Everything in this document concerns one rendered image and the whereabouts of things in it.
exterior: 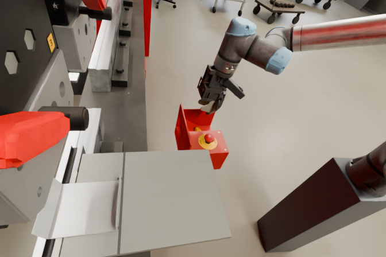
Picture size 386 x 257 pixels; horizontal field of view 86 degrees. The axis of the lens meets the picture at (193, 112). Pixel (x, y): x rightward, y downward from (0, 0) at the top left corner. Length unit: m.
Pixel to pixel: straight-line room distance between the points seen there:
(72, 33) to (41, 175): 0.17
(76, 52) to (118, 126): 0.38
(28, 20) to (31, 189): 0.13
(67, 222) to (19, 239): 1.15
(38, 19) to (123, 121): 0.49
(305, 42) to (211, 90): 0.31
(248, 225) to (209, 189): 1.16
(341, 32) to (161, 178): 0.59
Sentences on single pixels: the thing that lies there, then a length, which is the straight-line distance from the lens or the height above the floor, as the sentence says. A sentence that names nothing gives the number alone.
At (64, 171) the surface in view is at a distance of 0.46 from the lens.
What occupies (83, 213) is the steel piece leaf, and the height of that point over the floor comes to 1.00.
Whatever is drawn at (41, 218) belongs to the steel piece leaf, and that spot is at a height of 1.03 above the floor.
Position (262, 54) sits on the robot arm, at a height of 1.14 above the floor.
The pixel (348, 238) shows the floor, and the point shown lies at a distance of 1.98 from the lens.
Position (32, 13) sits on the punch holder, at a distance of 0.22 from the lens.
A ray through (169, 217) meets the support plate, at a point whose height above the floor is 1.00.
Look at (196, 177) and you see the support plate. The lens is 0.44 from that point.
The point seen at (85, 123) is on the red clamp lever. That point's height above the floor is 1.26.
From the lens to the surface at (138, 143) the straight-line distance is 0.63.
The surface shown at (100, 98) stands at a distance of 0.76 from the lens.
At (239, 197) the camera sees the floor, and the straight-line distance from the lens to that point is 1.64.
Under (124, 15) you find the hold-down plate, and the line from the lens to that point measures 1.29.
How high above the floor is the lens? 1.38
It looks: 44 degrees down
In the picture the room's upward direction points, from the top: 15 degrees clockwise
